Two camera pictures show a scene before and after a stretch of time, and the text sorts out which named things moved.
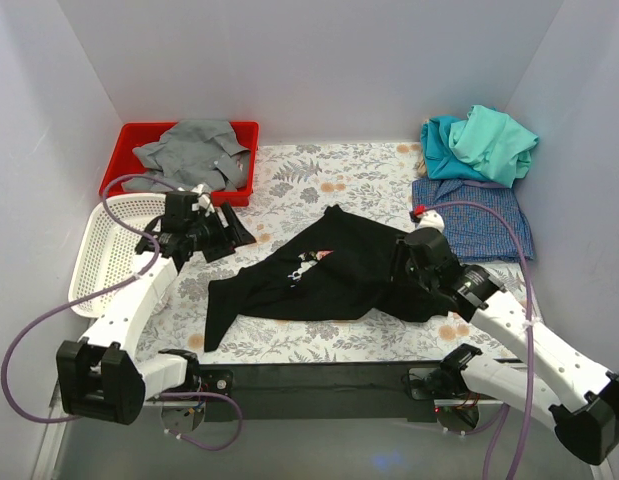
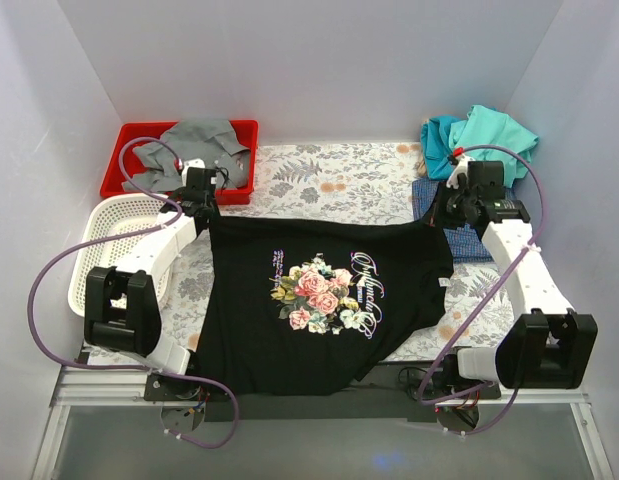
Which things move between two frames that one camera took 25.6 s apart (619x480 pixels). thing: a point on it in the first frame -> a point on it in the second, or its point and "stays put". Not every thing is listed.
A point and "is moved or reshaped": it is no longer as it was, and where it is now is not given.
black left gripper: [221, 234] -> [202, 209]
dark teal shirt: [440, 159] stays put
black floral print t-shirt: [342, 266] is moved or reshaped
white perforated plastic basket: [108, 249] stays put
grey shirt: [204, 152] stays put
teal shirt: [493, 143] stays put
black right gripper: [402, 262] -> [449, 211]
